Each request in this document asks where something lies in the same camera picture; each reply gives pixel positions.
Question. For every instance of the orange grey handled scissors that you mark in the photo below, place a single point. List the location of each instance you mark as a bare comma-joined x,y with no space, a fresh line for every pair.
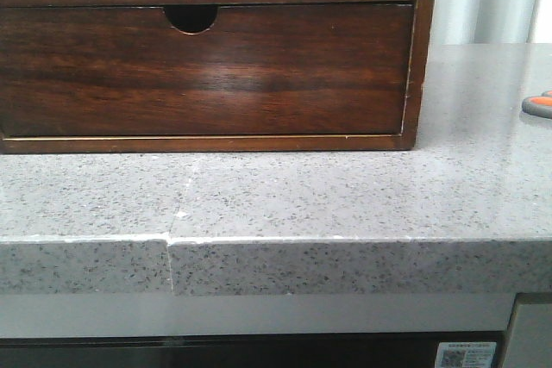
540,106

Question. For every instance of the dark wooden drawer cabinet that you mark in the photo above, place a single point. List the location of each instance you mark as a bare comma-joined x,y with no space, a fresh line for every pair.
197,18

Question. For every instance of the black under-counter appliance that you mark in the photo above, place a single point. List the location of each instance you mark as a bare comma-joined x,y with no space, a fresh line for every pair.
245,350

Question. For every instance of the white QR code sticker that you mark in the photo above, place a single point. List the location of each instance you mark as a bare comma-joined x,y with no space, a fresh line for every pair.
465,354

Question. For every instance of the beige cabinet door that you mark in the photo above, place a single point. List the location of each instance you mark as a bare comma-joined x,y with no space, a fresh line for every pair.
528,339

